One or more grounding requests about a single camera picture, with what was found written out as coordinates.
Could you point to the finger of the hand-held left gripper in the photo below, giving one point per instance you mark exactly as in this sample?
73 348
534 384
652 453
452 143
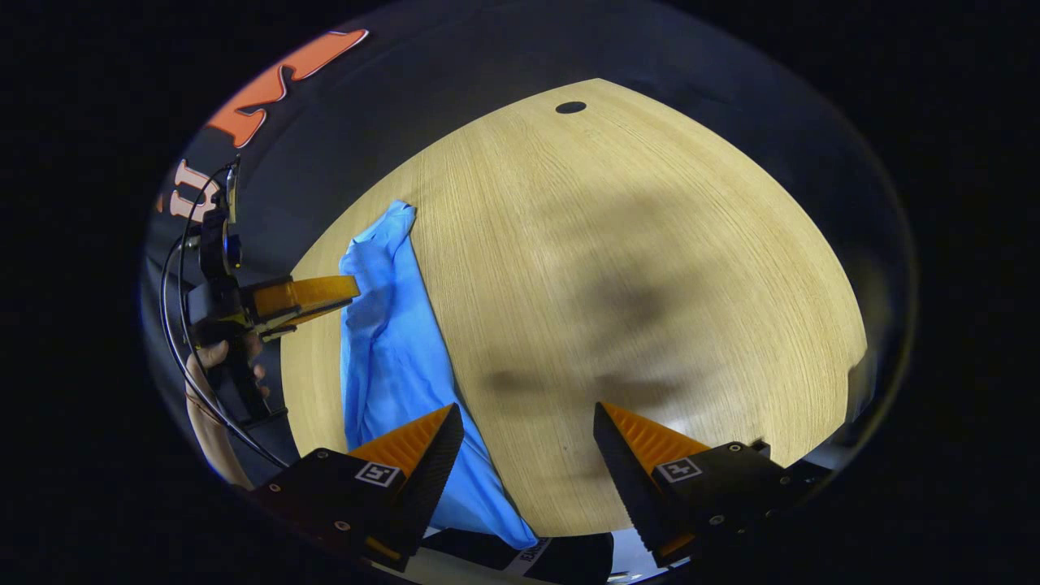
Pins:
309 294

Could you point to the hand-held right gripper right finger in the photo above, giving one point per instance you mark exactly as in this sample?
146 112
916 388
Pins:
630 487

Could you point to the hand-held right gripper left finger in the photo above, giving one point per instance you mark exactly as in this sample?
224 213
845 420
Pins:
429 479

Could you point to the light blue T-shirt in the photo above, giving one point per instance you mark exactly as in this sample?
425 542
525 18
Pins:
390 357

